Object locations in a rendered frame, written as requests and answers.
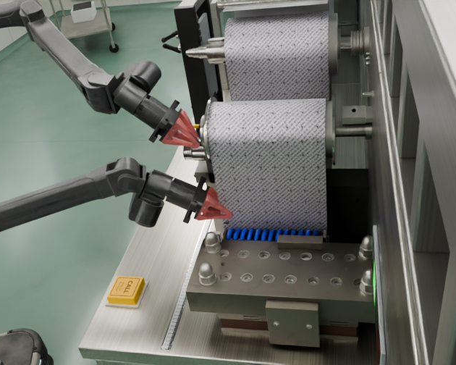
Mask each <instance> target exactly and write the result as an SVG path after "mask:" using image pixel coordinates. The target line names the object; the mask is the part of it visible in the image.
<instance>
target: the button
mask: <svg viewBox="0 0 456 365"><path fill-rule="evenodd" d="M144 286H145V281H144V279H143V277H123V276H117V278H116V279H115V281H114V284H113V285H112V287H111V290H110V291H109V294H108V295H107V299H108V302H109V303H113V304H125V305H136V304H137V302H138V299H139V297H140V294H141V293H142V291H143V288H144Z"/></svg>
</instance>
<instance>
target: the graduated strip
mask: <svg viewBox="0 0 456 365"><path fill-rule="evenodd" d="M212 222H213V220H212V219H208V220H205V222H204V225H203V229H202V230H201V233H200V237H199V239H198V243H197V246H196V248H195V251H194V254H193V257H192V260H191V262H190V266H189V268H188V271H187V274H186V277H185V281H184V283H183V285H182V289H181V291H180V295H179V298H178V300H177V303H176V306H175V308H174V312H173V314H172V318H171V320H170V323H169V326H168V329H167V331H166V335H165V338H164V341H163V343H162V346H161V349H162V350H171V347H172V343H173V341H174V337H175V335H176V332H177V328H178V326H179V323H180V319H181V316H182V312H183V310H184V307H185V304H186V301H187V296H186V292H185V291H186V288H187V285H188V283H189V280H190V276H191V274H192V271H193V267H194V265H195V261H196V259H197V256H198V252H199V250H200V246H201V243H202V241H203V239H205V236H206V233H207V232H209V230H210V228H211V224H212Z"/></svg>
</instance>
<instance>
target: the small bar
mask: <svg viewBox="0 0 456 365"><path fill-rule="evenodd" d="M277 247H278V248H295V249H317V250H322V249H323V236H310V235H278V240H277Z"/></svg>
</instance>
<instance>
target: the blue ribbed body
mask: <svg viewBox="0 0 456 365"><path fill-rule="evenodd" d="M278 235H310V236H323V235H320V233H319V231H318V230H314V231H313V233H312V232H311V230H307V231H306V232H305V231H304V230H300V231H299V232H297V230H293V231H292V232H290V230H285V231H283V230H281V229H279V230H278V231H276V230H275V229H272V230H271V231H269V230H268V229H265V230H264V231H263V230H262V229H257V230H256V231H255V230H254V229H250V230H248V229H247V228H245V229H243V230H241V229H240V228H237V229H236V230H235V229H234V228H230V229H229V230H228V232H227V238H226V239H227V240H231V238H233V240H237V239H240V240H245V239H246V240H251V239H253V240H267V241H272V240H274V241H277V240H278ZM323 241H324V236H323Z"/></svg>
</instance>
